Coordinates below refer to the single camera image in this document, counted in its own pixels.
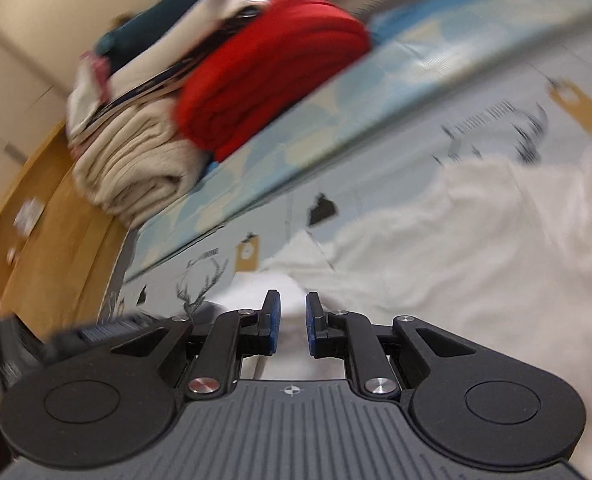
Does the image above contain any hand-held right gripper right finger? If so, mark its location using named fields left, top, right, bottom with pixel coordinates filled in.
left=305, top=292, right=483, bottom=401

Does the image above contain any blue patterned mat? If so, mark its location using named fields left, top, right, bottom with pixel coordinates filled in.
left=123, top=0, right=592, bottom=283

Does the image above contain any wooden bed frame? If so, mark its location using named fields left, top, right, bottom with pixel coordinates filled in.
left=0, top=119, right=132, bottom=413

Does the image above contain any white towel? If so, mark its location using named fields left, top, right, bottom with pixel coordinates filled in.
left=211, top=146, right=592, bottom=441

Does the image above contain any dark starred cloth strip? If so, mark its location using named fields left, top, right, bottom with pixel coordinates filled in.
left=88, top=2, right=277, bottom=126

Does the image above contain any white wardrobe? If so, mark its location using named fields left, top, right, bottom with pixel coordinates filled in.
left=0, top=20, right=71, bottom=221

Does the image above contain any cream folded cloth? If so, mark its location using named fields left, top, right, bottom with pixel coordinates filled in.
left=66, top=0, right=257, bottom=136

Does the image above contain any red folded blanket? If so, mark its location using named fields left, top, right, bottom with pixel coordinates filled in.
left=176, top=0, right=375, bottom=164

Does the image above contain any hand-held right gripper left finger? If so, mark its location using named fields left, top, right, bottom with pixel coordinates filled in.
left=108, top=289, right=281, bottom=401

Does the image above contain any beige folded blanket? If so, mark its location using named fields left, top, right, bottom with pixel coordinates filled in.
left=68, top=94, right=213, bottom=227

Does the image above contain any teal shark plush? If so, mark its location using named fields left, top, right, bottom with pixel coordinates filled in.
left=96, top=0, right=297, bottom=72

